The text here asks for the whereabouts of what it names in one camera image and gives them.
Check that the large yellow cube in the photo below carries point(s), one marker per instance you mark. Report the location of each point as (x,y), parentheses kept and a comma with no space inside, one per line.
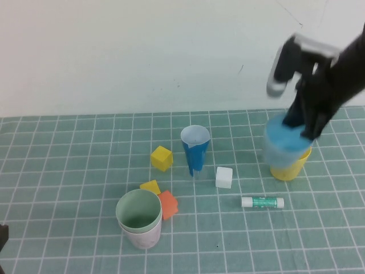
(162,158)

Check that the light blue plastic cup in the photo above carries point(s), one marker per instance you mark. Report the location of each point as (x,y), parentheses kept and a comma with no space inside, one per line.
(280,154)

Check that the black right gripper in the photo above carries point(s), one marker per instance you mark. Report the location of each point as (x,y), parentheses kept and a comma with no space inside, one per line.
(319,94)

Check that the yellow plastic cup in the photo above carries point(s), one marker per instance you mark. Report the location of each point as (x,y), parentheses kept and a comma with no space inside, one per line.
(288,172)

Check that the small yellow cube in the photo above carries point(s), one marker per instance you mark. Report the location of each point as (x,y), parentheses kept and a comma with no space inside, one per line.
(151,186)

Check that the green plastic cup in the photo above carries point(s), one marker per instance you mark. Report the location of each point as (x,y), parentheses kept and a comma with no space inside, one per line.
(137,225)

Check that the white cube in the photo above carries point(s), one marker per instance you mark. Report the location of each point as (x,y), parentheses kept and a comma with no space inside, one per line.
(223,177)

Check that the green white glue stick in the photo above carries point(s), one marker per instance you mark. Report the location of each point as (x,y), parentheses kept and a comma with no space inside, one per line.
(262,201)

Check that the green grid tablecloth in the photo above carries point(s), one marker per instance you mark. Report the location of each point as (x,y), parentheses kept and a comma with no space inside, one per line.
(57,171)

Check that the orange cube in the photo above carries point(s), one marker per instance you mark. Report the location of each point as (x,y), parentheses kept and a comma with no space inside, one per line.
(169,204)

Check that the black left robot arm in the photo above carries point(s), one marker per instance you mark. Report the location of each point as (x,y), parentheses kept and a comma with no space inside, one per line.
(3,235)

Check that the blue paper cone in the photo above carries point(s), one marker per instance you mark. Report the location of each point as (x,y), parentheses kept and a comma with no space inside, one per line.
(196,160)

